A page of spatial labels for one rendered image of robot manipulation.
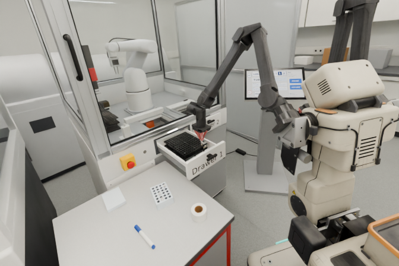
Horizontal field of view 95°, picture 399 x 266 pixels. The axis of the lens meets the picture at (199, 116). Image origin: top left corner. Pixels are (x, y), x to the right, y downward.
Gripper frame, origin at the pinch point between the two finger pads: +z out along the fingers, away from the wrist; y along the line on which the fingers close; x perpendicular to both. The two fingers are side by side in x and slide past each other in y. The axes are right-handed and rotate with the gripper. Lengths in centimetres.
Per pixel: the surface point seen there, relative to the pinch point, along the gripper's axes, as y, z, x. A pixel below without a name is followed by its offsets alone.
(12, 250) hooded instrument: 1, 4, 85
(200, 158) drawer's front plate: -10.7, 2.7, 10.8
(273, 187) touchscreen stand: -16, 90, -85
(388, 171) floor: -95, 89, -196
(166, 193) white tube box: -7.8, 14.0, 32.1
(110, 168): 24, 8, 47
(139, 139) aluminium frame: 24.1, -1.4, 27.8
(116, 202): 8, 17, 52
